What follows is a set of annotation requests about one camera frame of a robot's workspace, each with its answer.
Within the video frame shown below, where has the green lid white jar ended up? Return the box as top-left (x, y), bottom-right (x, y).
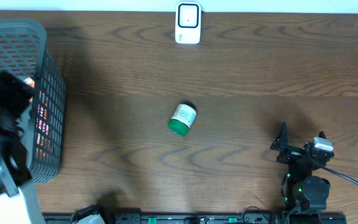
top-left (168, 103), bottom-right (197, 136)

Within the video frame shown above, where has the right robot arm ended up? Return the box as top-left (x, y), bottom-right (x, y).
top-left (270, 123), bottom-right (334, 223)

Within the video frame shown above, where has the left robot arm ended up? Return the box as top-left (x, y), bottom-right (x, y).
top-left (0, 71), bottom-right (114, 224)

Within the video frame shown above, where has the grey plastic basket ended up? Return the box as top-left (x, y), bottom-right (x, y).
top-left (0, 19), bottom-right (66, 184)

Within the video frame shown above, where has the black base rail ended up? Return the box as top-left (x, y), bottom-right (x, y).
top-left (44, 213), bottom-right (347, 224)

